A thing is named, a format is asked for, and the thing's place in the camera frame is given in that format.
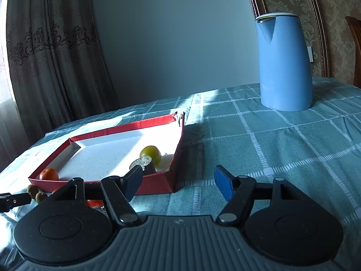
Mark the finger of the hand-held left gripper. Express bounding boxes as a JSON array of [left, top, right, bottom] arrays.
[[0, 192, 31, 213]]

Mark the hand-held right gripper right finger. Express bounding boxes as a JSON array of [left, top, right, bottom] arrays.
[[214, 164, 305, 226]]

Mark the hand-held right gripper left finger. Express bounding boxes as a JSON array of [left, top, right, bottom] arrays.
[[49, 164, 144, 227]]

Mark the red cardboard box tray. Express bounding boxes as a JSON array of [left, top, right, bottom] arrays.
[[28, 112, 186, 196]]

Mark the yellow-green tomato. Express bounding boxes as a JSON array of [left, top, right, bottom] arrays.
[[139, 145, 162, 166]]

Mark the orange tangerine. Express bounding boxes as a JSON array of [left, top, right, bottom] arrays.
[[39, 168, 60, 182]]

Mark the teal checked tablecloth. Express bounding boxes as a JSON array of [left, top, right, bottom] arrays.
[[0, 76, 361, 271]]

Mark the sheer window curtain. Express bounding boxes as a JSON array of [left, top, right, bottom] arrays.
[[0, 0, 29, 173]]

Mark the blue electric kettle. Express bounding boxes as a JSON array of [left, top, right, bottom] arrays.
[[255, 13, 313, 111]]

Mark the brown patterned curtain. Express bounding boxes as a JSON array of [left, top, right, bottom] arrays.
[[6, 0, 119, 147]]

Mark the wooden chair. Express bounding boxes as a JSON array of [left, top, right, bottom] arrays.
[[345, 16, 361, 88]]

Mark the dark wooden frame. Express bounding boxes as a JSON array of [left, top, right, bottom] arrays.
[[243, 0, 330, 78]]

